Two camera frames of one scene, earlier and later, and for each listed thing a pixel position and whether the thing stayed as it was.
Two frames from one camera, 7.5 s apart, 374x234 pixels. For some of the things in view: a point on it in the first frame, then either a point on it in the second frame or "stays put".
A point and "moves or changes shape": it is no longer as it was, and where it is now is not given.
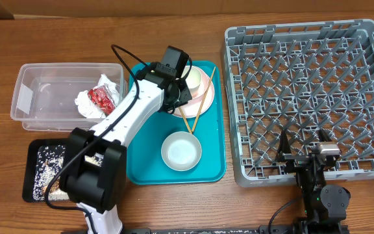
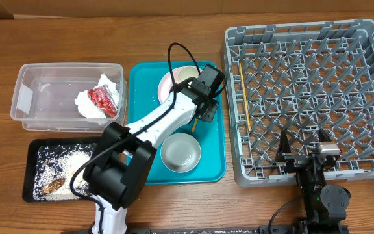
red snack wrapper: [100, 97] stays put
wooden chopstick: [185, 120] moves or changes shape
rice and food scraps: [48, 168] stays put
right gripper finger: [323, 136] stays put
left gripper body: [182, 94] → [211, 110]
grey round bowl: [181, 151] stays put
